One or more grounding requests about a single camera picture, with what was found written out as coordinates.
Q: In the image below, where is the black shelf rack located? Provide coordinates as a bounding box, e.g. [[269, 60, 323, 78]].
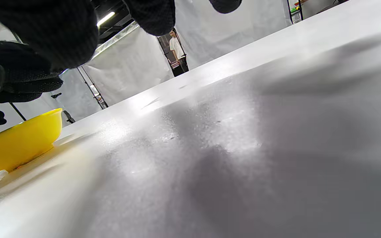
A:
[[287, 0, 304, 24]]

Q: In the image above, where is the ceiling strip light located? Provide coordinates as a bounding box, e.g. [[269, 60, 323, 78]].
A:
[[97, 12, 116, 27]]

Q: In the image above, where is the yellow bowl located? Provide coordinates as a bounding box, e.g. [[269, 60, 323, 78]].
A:
[[0, 108, 63, 174]]

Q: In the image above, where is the person's right hand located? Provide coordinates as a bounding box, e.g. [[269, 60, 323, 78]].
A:
[[0, 0, 242, 128]]

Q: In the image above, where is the white curtain panel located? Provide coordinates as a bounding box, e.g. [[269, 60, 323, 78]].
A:
[[82, 22, 175, 107], [174, 0, 293, 70]]

